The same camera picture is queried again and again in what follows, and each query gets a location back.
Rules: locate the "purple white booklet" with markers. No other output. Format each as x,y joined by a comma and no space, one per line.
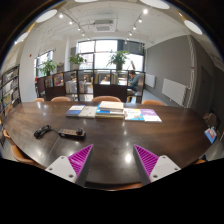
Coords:
150,115

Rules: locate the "green potted plant middle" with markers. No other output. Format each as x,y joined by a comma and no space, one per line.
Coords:
76,61

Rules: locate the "orange chair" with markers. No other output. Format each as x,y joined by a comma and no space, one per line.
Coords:
61,99
106,98
18,154
153,102

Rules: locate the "orange chair back left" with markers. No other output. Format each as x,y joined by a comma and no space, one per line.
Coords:
61,99

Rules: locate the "stack of books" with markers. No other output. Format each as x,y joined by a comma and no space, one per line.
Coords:
110,109

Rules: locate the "green potted plant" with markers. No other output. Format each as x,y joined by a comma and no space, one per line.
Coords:
118,58
47,67
76,61

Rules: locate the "orange chair back centre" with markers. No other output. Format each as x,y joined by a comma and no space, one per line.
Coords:
106,98

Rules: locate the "colourful magazine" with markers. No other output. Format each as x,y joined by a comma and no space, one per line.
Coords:
133,114

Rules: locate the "blue booklet on right chair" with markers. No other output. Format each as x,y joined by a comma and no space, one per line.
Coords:
211,134

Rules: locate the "green potted plant left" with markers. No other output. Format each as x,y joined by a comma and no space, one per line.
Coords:
47,67

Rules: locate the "seated person in teal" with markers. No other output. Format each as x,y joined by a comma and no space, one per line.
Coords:
132,83

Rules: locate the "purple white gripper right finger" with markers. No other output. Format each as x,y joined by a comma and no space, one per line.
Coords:
152,167

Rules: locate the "blue book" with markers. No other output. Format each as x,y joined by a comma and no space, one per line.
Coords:
75,110

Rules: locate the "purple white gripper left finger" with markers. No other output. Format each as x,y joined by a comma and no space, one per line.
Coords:
73,168

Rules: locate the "ceiling air conditioner unit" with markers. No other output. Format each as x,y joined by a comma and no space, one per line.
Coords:
103,26

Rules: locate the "dark wooden display shelf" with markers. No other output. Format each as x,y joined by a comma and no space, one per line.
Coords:
80,84

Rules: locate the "white wall radiator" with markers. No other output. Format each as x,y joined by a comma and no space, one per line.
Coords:
174,91

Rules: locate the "black power strip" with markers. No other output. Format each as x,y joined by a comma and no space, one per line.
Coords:
69,133

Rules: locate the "orange chair near left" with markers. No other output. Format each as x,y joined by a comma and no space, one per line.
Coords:
18,154

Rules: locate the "green potted plant right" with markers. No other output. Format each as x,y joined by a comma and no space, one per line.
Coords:
118,58

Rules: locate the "orange chair back right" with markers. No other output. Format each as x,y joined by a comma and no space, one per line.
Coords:
153,102

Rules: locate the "bookshelf at left wall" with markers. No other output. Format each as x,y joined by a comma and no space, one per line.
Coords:
9,90

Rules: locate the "beige book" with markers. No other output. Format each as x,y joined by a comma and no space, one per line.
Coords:
88,112

